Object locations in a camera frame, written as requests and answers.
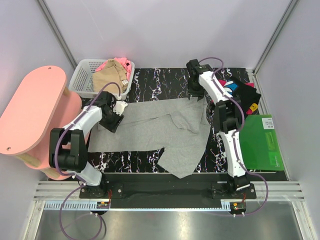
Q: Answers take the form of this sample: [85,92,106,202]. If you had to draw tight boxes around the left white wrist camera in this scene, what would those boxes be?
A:
[113,100,128,116]

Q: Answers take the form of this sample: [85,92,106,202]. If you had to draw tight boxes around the left aluminium frame post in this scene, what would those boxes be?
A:
[35,0,78,70]

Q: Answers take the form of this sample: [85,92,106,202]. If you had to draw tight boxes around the pink oval tiered shelf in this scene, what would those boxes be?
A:
[0,65,82,181]

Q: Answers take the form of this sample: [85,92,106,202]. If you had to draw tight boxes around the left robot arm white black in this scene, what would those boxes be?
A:
[48,91,128,198]

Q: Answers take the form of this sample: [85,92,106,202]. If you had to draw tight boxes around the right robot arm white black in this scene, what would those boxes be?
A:
[186,59,250,199]

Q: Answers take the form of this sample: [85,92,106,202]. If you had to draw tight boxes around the right aluminium frame post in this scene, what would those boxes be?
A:
[252,0,300,75]

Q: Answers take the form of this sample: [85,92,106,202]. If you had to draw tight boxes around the pink t shirt in basket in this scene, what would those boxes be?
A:
[95,57,132,80]

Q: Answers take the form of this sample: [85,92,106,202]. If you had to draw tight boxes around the beige t shirt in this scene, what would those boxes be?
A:
[92,58,130,93]

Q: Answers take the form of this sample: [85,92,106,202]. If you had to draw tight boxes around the grey t shirt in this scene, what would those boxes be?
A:
[88,97,211,179]

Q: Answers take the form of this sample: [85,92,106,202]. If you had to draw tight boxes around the aluminium front rail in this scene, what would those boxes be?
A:
[33,181,305,202]

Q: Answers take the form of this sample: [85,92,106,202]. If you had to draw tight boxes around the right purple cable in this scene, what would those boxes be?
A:
[198,56,270,217]

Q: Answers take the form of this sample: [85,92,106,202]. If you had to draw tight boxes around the black printed folded t shirt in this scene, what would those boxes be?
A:
[219,76,262,118]

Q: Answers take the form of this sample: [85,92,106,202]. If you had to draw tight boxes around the aluminium frame post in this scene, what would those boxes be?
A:
[252,0,300,75]
[35,0,78,70]

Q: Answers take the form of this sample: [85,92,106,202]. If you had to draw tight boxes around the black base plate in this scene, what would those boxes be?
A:
[79,173,257,210]

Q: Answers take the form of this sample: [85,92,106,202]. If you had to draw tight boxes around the white plastic laundry basket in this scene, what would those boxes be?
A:
[68,59,135,101]

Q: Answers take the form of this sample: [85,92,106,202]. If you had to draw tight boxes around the green folding board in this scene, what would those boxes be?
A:
[239,114,285,172]

